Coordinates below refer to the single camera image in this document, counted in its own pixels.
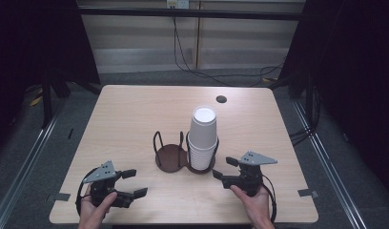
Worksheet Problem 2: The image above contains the person's right hand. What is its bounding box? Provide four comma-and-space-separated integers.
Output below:
230, 184, 276, 229

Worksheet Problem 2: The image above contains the black wall cable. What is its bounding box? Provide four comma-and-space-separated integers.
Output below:
172, 9, 286, 88

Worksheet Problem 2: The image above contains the black horizontal bar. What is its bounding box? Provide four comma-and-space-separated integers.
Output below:
77, 7, 303, 22

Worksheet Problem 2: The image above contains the black floor cable bundle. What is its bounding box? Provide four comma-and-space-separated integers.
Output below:
289, 85, 321, 147

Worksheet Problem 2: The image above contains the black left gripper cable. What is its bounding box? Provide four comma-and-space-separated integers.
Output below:
74, 167, 99, 218

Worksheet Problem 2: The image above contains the white wall outlet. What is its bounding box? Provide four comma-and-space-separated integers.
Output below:
166, 0, 191, 10

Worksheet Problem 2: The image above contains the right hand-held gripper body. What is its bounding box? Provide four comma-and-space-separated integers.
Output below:
221, 150, 278, 198

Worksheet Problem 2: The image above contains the person's left hand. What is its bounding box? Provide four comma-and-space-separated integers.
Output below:
77, 184, 118, 229

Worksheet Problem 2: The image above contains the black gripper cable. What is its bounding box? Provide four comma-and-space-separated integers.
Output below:
261, 174, 278, 224
74, 167, 99, 218

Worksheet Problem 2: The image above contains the black curtain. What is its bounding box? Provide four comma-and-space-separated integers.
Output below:
0, 0, 101, 154
277, 0, 389, 204

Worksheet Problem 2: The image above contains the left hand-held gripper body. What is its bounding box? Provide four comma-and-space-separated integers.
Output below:
82, 159, 134, 209

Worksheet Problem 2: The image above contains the stack of white paper cups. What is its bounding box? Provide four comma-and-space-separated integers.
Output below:
186, 105, 219, 172

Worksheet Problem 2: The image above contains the black metal stand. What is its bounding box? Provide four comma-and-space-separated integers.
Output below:
39, 71, 54, 130

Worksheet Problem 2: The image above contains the brown double cup holder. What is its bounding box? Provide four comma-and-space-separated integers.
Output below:
153, 130, 220, 175

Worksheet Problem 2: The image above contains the metal floor rail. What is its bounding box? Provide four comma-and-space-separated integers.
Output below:
292, 99, 369, 229
0, 103, 67, 229

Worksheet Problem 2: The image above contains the grey tape strip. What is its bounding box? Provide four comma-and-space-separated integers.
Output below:
46, 192, 72, 203
297, 188, 319, 198

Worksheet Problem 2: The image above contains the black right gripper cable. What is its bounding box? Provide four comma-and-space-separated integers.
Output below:
261, 174, 278, 224

